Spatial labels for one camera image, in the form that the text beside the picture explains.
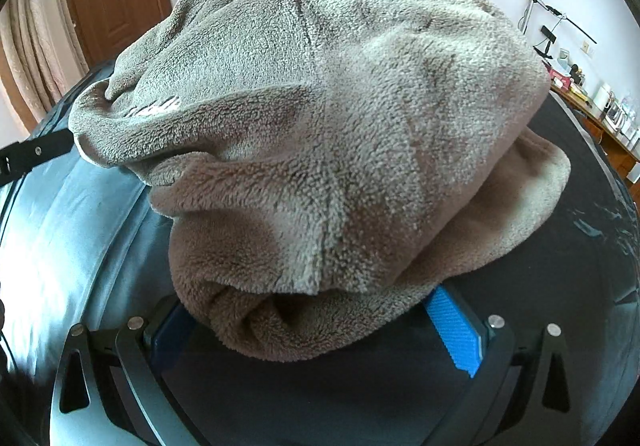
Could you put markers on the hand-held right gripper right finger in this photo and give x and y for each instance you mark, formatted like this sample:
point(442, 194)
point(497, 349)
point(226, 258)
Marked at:
point(455, 331)

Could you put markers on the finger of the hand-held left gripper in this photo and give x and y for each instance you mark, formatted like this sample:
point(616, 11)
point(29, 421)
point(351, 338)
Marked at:
point(45, 153)

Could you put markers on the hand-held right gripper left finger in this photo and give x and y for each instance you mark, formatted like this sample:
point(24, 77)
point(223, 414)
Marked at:
point(167, 341)

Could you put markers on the grey fleece sweater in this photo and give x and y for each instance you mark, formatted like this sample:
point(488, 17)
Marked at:
point(325, 125)

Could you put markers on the blue bed sheet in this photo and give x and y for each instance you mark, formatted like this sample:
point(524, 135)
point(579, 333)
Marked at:
point(65, 236)

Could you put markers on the black bed cover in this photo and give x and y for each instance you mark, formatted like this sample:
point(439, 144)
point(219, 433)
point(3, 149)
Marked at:
point(550, 306)

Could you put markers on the beige curtain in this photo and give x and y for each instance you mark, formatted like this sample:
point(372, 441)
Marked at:
point(40, 45)

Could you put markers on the wooden desk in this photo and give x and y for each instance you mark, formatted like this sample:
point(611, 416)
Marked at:
point(610, 135)

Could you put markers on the yellow packet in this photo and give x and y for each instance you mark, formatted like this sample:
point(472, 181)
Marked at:
point(580, 93)

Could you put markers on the red box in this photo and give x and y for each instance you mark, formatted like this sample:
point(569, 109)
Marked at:
point(560, 77)

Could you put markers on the white thermos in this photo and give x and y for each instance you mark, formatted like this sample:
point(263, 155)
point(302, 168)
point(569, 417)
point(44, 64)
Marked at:
point(603, 95)

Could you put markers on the black desk lamp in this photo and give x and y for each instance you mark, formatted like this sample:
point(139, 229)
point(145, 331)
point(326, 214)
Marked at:
point(550, 13)

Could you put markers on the wall socket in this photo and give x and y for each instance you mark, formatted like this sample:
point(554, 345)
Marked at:
point(588, 48)

